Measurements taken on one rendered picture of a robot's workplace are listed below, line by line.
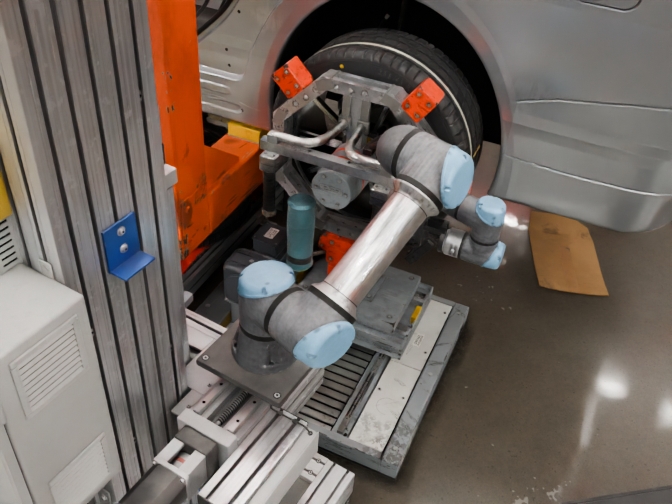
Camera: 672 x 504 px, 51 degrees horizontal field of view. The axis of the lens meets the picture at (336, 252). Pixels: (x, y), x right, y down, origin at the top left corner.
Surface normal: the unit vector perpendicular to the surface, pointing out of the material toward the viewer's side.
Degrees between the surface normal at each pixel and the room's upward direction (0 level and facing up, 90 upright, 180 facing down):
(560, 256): 1
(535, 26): 90
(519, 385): 0
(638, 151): 90
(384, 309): 0
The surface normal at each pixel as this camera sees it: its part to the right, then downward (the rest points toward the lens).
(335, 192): -0.41, 0.55
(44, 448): 0.86, 0.36
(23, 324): 0.07, -0.77
